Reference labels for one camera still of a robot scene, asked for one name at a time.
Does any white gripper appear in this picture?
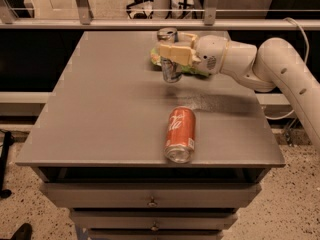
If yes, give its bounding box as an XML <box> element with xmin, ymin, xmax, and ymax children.
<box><xmin>158</xmin><ymin>32</ymin><xmax>228</xmax><ymax>75</ymax></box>

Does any silver blue redbull can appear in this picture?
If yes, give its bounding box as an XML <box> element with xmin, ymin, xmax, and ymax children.
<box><xmin>157</xmin><ymin>27</ymin><xmax>182</xmax><ymax>83</ymax></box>

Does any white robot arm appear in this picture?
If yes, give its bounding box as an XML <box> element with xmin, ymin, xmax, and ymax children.
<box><xmin>156</xmin><ymin>28</ymin><xmax>320</xmax><ymax>149</ymax></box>

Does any orange soda can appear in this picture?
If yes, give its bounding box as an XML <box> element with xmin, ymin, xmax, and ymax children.
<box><xmin>164</xmin><ymin>106</ymin><xmax>196</xmax><ymax>163</ymax></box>

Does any green snack bag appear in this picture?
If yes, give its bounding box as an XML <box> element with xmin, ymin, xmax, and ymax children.
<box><xmin>150</xmin><ymin>48</ymin><xmax>212</xmax><ymax>77</ymax></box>

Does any grey drawer cabinet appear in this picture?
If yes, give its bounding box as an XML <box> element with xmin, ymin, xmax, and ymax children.
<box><xmin>17</xmin><ymin>31</ymin><xmax>284</xmax><ymax>240</ymax></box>

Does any round metal drawer knob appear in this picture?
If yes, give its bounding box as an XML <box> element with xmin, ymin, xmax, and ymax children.
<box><xmin>148</xmin><ymin>196</ymin><xmax>158</xmax><ymax>208</ymax></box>

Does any black stand at left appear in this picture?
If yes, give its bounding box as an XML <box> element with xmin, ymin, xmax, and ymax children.
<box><xmin>0</xmin><ymin>131</ymin><xmax>14</xmax><ymax>199</ymax></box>

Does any metal railing frame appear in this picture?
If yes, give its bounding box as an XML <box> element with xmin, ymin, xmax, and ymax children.
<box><xmin>1</xmin><ymin>0</ymin><xmax>320</xmax><ymax>31</ymax></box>

